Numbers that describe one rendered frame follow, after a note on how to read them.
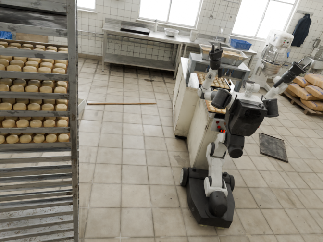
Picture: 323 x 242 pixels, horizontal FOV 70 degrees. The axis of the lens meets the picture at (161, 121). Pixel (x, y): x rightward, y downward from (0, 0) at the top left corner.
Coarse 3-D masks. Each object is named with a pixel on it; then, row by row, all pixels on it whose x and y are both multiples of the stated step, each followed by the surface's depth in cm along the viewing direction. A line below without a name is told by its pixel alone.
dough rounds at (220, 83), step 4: (200, 76) 308; (200, 80) 299; (204, 80) 303; (216, 80) 306; (220, 80) 310; (224, 80) 312; (212, 84) 291; (216, 84) 295; (220, 84) 296; (224, 84) 300; (228, 88) 292
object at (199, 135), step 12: (204, 108) 257; (192, 120) 310; (204, 120) 249; (192, 132) 298; (204, 132) 244; (216, 132) 243; (192, 144) 287; (204, 144) 251; (192, 156) 277; (204, 156) 260; (204, 168) 270
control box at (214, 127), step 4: (216, 120) 232; (220, 120) 232; (224, 120) 233; (212, 124) 235; (216, 124) 235; (220, 124) 234; (212, 128) 237; (216, 128) 237; (220, 128) 237; (224, 128) 237
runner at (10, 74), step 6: (0, 72) 90; (6, 72) 90; (12, 72) 91; (18, 72) 92; (24, 72) 92; (30, 72) 93; (18, 78) 93; (24, 78) 94; (30, 78) 94; (36, 78) 95; (42, 78) 95; (48, 78) 96; (54, 78) 97; (60, 78) 97; (66, 78) 98
